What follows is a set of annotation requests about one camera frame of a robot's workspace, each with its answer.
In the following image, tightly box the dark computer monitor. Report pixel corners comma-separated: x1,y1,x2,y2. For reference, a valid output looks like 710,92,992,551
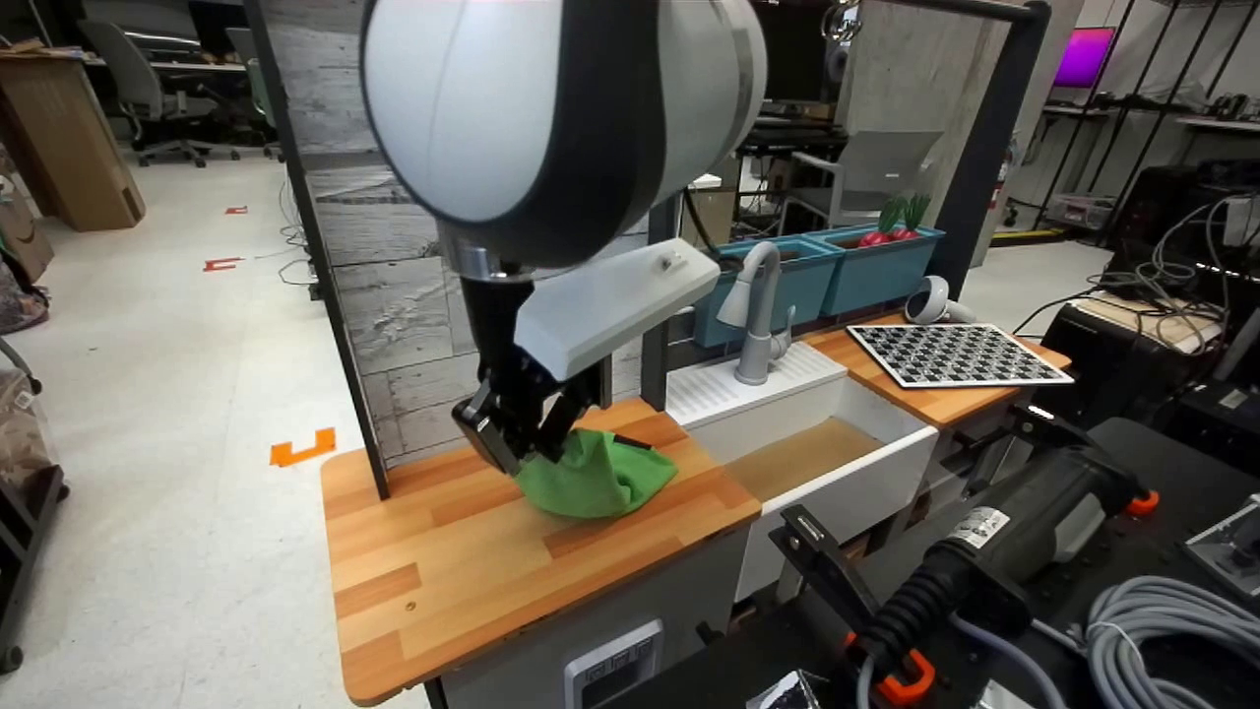
752,0,841,105

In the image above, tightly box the teal plastic bin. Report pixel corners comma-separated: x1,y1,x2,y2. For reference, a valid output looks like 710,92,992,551
803,226,950,320
693,237,841,349

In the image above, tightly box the grey counter base cabinet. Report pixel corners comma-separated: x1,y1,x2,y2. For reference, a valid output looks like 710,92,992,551
438,520,760,709

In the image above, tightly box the grey office chair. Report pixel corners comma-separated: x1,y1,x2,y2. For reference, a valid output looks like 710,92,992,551
73,16,247,172

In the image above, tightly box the slanted black frame post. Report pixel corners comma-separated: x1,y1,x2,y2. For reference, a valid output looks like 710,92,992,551
240,0,395,505

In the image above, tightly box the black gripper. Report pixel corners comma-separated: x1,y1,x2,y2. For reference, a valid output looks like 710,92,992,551
449,266,585,479

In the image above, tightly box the clear plastic box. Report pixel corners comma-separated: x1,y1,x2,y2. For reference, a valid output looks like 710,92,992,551
1184,488,1260,604

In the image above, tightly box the small light wooden box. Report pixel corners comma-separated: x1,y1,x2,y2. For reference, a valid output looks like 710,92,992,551
682,164,741,253

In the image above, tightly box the grey coiled cable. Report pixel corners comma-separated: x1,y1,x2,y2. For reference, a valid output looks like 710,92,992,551
1077,571,1260,709

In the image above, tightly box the black cart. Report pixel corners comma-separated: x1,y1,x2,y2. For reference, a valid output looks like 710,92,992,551
0,340,72,680

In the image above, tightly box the black bar clamp orange pad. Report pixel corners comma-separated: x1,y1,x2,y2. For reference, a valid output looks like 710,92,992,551
765,505,940,709

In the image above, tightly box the black white checkerboard board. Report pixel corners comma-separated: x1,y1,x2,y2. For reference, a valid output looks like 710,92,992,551
841,320,1077,394

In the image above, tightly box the small white camera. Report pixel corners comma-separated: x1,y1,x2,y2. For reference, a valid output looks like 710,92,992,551
901,272,975,327

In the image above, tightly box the monitor with magenta screen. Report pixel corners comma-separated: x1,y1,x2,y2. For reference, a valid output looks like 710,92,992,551
1050,23,1118,96

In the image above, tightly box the green cloth towel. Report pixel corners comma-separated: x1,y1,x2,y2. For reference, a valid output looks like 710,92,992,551
512,425,682,524

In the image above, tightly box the green item in bin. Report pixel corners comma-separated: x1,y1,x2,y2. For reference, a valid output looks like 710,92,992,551
877,192,933,237

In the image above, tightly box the black cylindrical mount white label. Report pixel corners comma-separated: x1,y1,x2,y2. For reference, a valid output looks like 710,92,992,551
901,404,1164,641

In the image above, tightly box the black equipment box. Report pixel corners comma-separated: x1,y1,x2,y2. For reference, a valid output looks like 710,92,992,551
1041,304,1214,425

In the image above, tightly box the white sink basin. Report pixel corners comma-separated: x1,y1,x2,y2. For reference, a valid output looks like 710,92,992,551
663,341,940,608

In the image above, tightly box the white outlet panel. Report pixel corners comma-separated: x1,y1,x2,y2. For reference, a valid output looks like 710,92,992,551
558,617,664,709

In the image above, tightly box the light wooden cabinet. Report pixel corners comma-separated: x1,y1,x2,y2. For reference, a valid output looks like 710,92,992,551
0,43,151,237

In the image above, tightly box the wide black frame post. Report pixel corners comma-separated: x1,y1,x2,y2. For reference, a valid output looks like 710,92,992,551
888,0,1054,298

